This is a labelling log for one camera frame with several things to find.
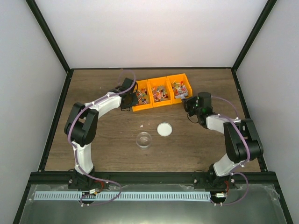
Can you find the white slotted scoop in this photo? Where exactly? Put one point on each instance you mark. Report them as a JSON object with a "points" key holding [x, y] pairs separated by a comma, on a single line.
{"points": [[181, 92]]}

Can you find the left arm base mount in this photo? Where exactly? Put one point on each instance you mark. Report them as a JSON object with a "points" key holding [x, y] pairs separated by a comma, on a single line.
{"points": [[82, 182]]}

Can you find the light blue cable duct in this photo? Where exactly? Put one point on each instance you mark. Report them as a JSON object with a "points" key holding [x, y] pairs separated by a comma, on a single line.
{"points": [[124, 196]]}

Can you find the clear plastic jar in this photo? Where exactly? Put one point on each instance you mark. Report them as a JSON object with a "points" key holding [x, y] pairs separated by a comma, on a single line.
{"points": [[144, 140]]}

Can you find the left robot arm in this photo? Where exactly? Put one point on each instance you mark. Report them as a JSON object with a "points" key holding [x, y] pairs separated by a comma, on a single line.
{"points": [[81, 125]]}

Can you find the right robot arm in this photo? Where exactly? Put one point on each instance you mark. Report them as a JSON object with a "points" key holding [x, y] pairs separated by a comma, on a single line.
{"points": [[242, 142]]}

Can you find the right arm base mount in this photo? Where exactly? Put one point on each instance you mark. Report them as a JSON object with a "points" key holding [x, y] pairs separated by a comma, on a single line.
{"points": [[209, 180]]}

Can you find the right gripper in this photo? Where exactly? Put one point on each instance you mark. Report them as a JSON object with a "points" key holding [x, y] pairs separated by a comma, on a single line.
{"points": [[186, 103]]}

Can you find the white jar lid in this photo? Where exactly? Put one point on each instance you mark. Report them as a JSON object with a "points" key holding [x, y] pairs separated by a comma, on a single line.
{"points": [[164, 129]]}

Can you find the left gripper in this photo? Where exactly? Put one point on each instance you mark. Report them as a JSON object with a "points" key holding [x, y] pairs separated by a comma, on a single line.
{"points": [[135, 102]]}

